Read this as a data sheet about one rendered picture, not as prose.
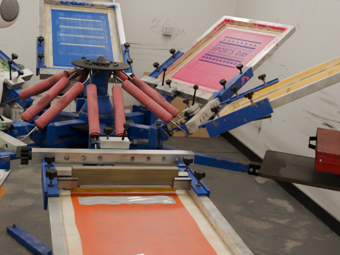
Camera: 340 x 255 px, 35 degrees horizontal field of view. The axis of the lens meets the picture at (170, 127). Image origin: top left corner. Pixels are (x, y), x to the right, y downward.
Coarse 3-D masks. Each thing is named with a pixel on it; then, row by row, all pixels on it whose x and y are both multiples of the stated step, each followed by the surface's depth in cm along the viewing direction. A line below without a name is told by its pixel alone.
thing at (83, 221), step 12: (72, 192) 200; (84, 192) 201; (96, 192) 202; (108, 192) 203; (120, 192) 204; (72, 204) 189; (96, 204) 191; (108, 204) 193; (120, 204) 194; (84, 216) 181; (84, 228) 173; (84, 240) 165; (96, 240) 166; (84, 252) 158; (96, 252) 158; (108, 252) 159; (120, 252) 160; (132, 252) 161; (144, 252) 161
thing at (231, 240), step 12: (60, 168) 213; (192, 192) 206; (48, 204) 180; (204, 204) 192; (48, 216) 178; (60, 216) 172; (216, 216) 184; (60, 228) 163; (216, 228) 180; (228, 228) 175; (60, 240) 156; (228, 240) 169; (240, 240) 168; (60, 252) 149; (240, 252) 160
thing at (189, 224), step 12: (132, 192) 206; (144, 192) 207; (156, 192) 208; (168, 192) 209; (132, 204) 195; (144, 204) 196; (156, 204) 197; (168, 204) 198; (180, 204) 199; (180, 216) 189; (192, 228) 181; (192, 240) 172; (204, 240) 173; (156, 252) 162; (168, 252) 163; (180, 252) 164; (192, 252) 164; (204, 252) 165; (216, 252) 166
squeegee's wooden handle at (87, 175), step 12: (72, 168) 195; (84, 168) 196; (96, 168) 197; (108, 168) 199; (120, 168) 200; (132, 168) 201; (144, 168) 202; (156, 168) 204; (168, 168) 205; (84, 180) 197; (96, 180) 199; (108, 180) 200; (120, 180) 201; (132, 180) 202; (144, 180) 203; (156, 180) 205; (168, 180) 206
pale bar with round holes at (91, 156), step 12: (36, 156) 215; (60, 156) 217; (72, 156) 218; (84, 156) 224; (96, 156) 221; (108, 156) 222; (120, 156) 224; (132, 156) 230; (144, 156) 226; (156, 156) 228; (168, 156) 229; (180, 156) 231; (192, 156) 232
